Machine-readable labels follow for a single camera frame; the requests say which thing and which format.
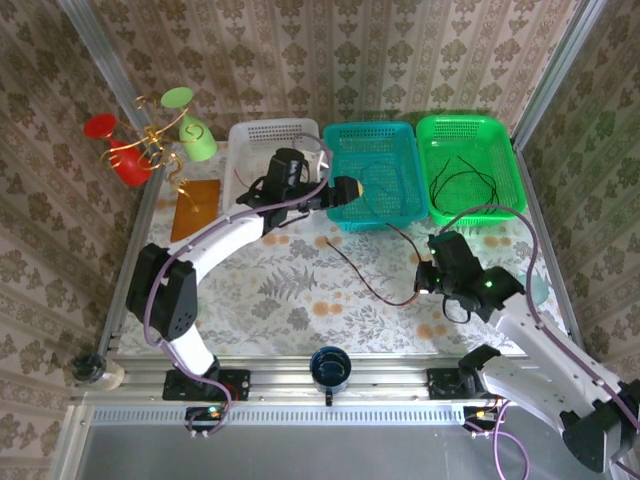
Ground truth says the light blue cup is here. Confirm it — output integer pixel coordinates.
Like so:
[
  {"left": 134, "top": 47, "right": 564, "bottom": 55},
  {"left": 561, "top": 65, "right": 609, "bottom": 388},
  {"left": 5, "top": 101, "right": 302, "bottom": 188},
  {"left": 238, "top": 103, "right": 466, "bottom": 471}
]
[{"left": 517, "top": 267, "right": 551, "bottom": 306}]

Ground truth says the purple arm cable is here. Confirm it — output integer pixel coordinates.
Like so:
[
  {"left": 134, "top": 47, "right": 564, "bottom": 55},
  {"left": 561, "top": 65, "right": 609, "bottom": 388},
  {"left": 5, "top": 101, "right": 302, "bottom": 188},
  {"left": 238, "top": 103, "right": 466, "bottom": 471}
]
[
  {"left": 143, "top": 132, "right": 336, "bottom": 441},
  {"left": 438, "top": 204, "right": 640, "bottom": 480}
]

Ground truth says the green plastic goblet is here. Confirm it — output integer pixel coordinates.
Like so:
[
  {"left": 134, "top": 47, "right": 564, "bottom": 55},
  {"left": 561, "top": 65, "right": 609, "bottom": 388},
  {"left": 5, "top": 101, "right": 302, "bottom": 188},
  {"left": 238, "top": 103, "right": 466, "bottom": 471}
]
[{"left": 160, "top": 86, "right": 219, "bottom": 163}]

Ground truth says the green plastic basket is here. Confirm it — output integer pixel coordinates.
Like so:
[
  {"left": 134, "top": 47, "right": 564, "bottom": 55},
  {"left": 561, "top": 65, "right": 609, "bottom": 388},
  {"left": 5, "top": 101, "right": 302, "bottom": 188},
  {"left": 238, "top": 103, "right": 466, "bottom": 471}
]
[{"left": 415, "top": 114, "right": 528, "bottom": 228}]

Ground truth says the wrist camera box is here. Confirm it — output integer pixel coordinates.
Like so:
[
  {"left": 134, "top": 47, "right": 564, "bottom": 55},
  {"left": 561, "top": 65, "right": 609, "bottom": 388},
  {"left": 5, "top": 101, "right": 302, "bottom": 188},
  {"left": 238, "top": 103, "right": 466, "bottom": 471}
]
[
  {"left": 428, "top": 230, "right": 484, "bottom": 284},
  {"left": 263, "top": 147, "right": 334, "bottom": 195}
]

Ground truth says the teal plastic basket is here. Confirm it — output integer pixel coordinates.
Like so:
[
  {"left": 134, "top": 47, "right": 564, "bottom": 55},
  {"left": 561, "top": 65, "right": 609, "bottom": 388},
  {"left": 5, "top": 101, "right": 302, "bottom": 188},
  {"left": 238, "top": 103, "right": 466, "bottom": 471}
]
[{"left": 322, "top": 121, "right": 430, "bottom": 233}]

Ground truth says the dark blue cup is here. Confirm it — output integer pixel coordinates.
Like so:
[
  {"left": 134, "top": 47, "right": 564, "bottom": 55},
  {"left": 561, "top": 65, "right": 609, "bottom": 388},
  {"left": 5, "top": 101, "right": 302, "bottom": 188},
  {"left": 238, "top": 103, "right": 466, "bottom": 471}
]
[{"left": 309, "top": 345, "right": 353, "bottom": 396}]

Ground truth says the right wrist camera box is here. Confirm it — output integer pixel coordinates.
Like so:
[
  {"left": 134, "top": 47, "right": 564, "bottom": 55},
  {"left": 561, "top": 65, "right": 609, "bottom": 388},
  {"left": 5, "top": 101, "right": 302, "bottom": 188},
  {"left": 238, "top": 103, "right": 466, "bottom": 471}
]
[{"left": 428, "top": 230, "right": 484, "bottom": 284}]

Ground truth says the small controller board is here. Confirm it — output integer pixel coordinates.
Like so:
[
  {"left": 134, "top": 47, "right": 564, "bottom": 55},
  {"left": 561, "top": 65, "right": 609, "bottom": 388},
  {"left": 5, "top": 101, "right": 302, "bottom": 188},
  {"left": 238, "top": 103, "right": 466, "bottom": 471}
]
[
  {"left": 184, "top": 405, "right": 225, "bottom": 435},
  {"left": 462, "top": 405, "right": 507, "bottom": 432}
]

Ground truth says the white plastic basket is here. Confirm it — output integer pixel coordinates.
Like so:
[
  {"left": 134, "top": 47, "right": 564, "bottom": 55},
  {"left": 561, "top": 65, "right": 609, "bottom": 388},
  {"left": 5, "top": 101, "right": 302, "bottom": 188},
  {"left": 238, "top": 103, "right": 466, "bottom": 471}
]
[{"left": 223, "top": 118, "right": 331, "bottom": 217}]

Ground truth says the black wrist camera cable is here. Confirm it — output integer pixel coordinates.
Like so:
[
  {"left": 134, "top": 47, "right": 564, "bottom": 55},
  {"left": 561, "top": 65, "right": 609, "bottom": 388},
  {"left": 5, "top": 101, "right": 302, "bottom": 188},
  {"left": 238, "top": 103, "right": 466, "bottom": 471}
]
[{"left": 441, "top": 294, "right": 473, "bottom": 325}]

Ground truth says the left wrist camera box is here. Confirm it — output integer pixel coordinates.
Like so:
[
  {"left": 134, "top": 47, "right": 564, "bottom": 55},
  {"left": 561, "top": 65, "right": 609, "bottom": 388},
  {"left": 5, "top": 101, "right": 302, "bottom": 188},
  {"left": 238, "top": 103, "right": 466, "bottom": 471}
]
[{"left": 263, "top": 147, "right": 334, "bottom": 195}]

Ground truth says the slotted grey cable duct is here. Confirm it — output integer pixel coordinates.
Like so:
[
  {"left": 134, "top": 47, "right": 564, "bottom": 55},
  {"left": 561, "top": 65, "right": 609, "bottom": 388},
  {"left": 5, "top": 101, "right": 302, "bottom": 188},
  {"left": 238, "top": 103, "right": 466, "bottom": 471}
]
[{"left": 92, "top": 406, "right": 469, "bottom": 427}]

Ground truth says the gold wire stand wooden base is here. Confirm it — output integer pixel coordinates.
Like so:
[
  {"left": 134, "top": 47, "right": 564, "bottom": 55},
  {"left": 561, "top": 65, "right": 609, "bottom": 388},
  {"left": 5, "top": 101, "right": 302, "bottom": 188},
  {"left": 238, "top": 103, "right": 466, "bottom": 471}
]
[{"left": 99, "top": 93, "right": 223, "bottom": 245}]

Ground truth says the blue cable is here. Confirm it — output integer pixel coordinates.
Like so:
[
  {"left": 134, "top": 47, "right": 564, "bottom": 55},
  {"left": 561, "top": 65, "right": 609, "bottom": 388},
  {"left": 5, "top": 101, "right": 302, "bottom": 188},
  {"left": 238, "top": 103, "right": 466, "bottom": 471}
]
[
  {"left": 359, "top": 159, "right": 404, "bottom": 207},
  {"left": 363, "top": 185, "right": 390, "bottom": 227}
]

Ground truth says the red plastic goblet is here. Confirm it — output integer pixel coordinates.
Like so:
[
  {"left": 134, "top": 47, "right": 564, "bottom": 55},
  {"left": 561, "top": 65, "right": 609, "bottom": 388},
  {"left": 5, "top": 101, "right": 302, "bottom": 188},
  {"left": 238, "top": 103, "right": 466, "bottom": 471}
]
[{"left": 82, "top": 112, "right": 154, "bottom": 189}]

